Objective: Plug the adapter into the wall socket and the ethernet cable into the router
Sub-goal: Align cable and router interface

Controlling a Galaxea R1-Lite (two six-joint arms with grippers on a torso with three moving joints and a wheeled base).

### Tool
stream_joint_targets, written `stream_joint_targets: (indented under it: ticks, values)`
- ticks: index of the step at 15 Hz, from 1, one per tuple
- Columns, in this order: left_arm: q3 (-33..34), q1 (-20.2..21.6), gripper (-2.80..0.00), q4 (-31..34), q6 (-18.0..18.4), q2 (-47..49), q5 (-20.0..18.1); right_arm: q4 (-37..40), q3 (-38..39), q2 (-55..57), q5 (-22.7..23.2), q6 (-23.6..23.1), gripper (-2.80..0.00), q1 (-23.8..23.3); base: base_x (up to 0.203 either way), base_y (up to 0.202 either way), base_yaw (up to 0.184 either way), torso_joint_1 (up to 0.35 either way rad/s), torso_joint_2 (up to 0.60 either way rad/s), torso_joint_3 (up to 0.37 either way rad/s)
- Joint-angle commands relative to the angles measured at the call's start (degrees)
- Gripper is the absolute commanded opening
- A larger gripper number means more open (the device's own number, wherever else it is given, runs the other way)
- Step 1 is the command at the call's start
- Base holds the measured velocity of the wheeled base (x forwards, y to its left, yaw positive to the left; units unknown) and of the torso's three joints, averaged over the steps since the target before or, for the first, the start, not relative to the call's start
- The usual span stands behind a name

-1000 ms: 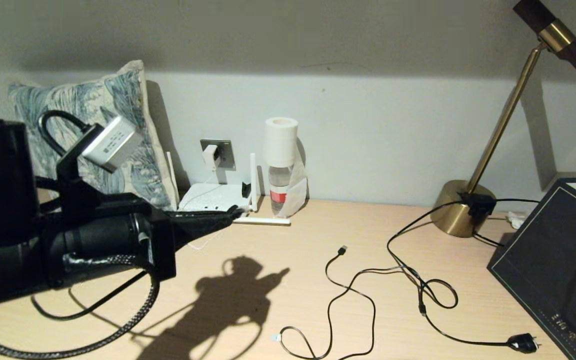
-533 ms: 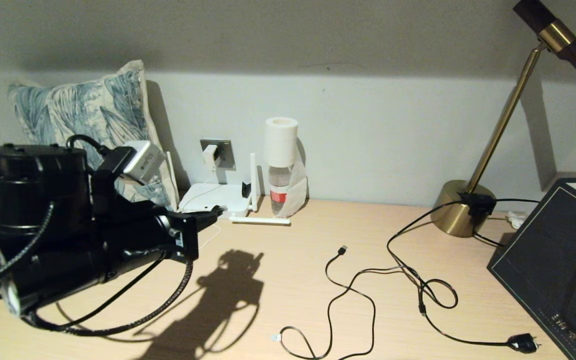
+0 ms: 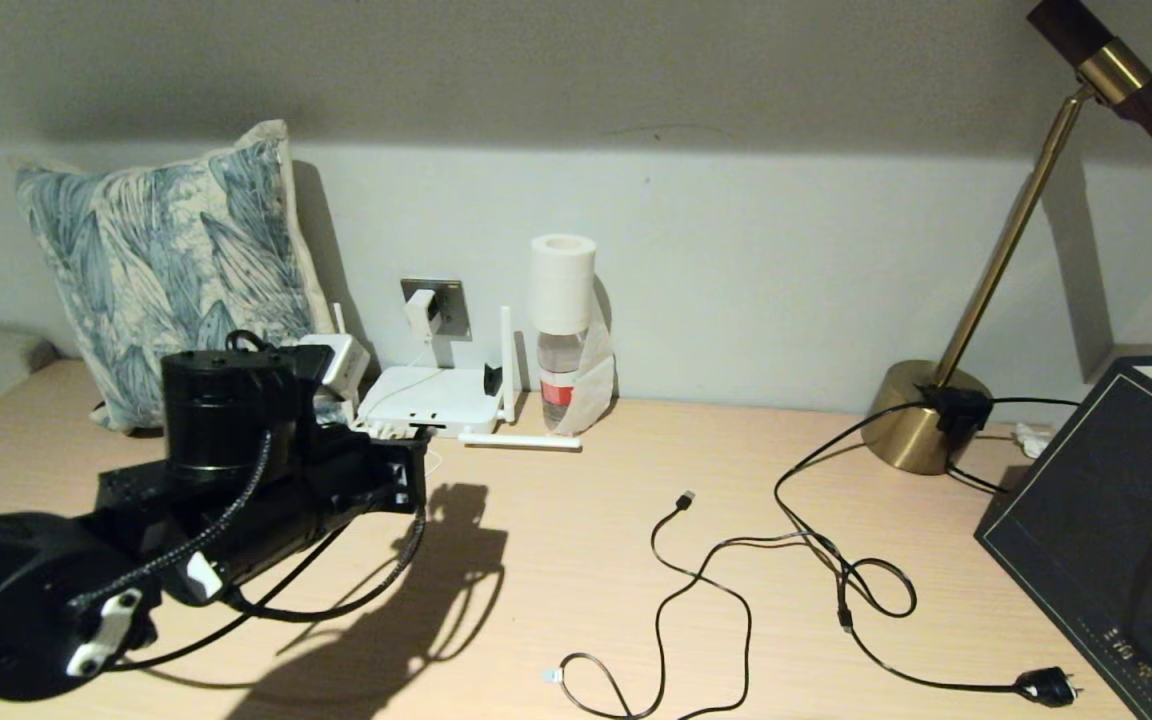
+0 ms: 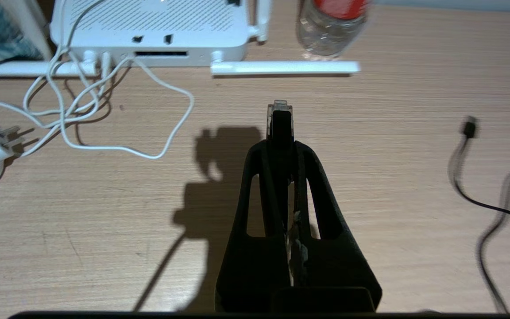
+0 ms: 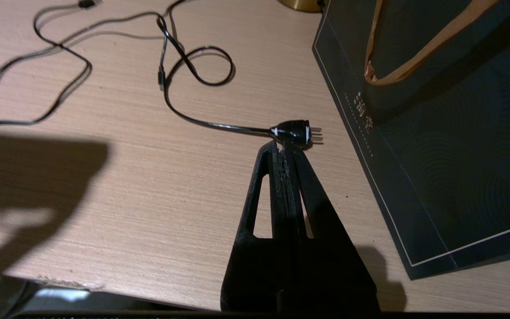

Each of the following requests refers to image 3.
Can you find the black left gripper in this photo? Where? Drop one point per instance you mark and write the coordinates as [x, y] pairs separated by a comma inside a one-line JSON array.
[[401, 480]]

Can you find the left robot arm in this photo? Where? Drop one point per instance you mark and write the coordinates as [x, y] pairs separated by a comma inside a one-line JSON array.
[[236, 520]]

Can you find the white router with antennas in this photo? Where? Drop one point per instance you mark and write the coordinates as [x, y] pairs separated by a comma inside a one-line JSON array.
[[436, 395]]

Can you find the black plastic cable connector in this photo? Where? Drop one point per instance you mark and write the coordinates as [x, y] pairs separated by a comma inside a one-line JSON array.
[[956, 408]]

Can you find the small black clip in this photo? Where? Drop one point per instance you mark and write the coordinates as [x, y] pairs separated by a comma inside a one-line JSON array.
[[493, 382]]

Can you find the clear bottle with red label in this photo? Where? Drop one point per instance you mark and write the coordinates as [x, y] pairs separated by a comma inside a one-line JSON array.
[[558, 390]]

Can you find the water bottle with paper cup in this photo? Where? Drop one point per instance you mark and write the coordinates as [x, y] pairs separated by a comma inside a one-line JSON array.
[[561, 285]]

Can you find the blue leaf print pillow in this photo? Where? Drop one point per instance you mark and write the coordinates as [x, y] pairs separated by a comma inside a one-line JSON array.
[[156, 250]]

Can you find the brass desk lamp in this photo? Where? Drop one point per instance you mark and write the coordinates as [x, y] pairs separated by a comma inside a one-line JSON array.
[[911, 430]]

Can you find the black paper gift bag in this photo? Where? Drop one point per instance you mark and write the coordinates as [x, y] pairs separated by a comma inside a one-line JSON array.
[[1086, 520]]

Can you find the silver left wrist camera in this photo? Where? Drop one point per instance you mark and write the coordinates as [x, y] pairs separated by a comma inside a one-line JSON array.
[[341, 365]]

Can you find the grey wall socket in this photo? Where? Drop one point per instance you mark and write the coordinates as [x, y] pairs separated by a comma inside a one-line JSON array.
[[456, 300]]

